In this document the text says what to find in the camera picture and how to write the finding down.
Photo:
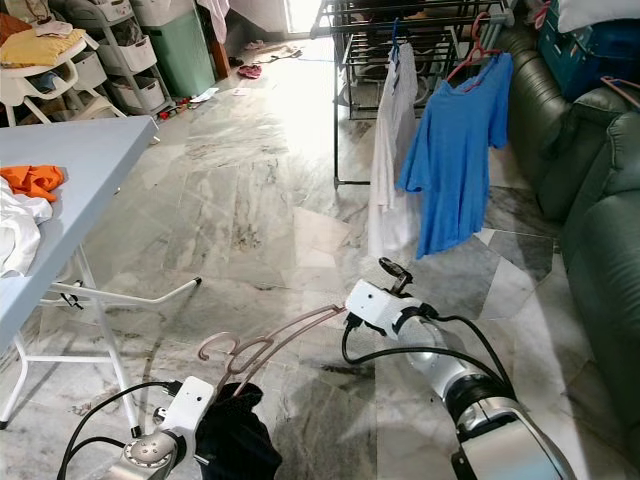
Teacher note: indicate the black clothes drying rack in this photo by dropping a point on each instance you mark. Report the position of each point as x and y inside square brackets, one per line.
[337, 120]

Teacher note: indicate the dark green sofa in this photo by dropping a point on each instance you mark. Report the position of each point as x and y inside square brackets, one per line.
[600, 200]

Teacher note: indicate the white shirt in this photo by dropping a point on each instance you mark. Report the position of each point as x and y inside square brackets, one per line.
[20, 230]

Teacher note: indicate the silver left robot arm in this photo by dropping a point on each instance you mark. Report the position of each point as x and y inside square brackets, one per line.
[155, 457]

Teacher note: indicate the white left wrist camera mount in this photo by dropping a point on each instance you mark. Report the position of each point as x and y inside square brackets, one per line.
[188, 410]

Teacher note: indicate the pink towel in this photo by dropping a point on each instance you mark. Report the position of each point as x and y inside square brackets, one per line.
[215, 10]

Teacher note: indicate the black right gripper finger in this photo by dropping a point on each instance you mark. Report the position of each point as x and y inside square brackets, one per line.
[398, 274]

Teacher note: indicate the navy garment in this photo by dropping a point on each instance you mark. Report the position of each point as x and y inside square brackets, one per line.
[240, 440]

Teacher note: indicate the white storage trolley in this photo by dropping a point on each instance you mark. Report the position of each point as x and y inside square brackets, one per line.
[115, 55]

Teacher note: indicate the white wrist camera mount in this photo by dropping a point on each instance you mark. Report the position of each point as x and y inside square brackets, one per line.
[375, 305]
[188, 410]

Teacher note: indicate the orange cloth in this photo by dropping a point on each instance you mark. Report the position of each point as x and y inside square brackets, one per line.
[35, 182]

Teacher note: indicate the blue shirt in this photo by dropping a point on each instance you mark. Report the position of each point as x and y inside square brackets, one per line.
[455, 160]

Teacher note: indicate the blue clothes hanger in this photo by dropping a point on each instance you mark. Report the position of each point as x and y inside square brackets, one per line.
[396, 42]

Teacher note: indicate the beige floor mat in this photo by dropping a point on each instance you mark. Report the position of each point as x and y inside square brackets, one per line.
[275, 52]

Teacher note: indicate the blue plastic box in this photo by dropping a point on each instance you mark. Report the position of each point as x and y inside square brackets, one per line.
[590, 50]

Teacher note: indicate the pink slippers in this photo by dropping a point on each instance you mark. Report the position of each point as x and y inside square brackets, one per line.
[248, 71]

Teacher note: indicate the grey folding table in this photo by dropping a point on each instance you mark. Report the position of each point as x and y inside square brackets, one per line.
[80, 160]

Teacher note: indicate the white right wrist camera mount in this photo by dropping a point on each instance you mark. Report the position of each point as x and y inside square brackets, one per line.
[375, 305]

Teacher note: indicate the pink clothes hanger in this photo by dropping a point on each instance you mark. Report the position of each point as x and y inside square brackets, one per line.
[300, 325]
[480, 58]
[622, 92]

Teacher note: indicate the cream baby high chair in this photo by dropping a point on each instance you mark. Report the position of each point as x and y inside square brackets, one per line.
[40, 90]

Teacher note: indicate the white paper sheet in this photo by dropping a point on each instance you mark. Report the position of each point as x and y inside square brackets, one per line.
[202, 96]

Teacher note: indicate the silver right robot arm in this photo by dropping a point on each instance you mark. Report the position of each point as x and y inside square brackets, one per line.
[470, 380]

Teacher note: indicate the green plastic storage bin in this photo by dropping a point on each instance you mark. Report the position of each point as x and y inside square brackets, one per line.
[180, 55]

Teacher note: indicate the white pillow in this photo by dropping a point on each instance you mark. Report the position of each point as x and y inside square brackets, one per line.
[600, 12]

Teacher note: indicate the large white garment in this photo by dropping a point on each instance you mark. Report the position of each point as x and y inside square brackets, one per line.
[395, 170]

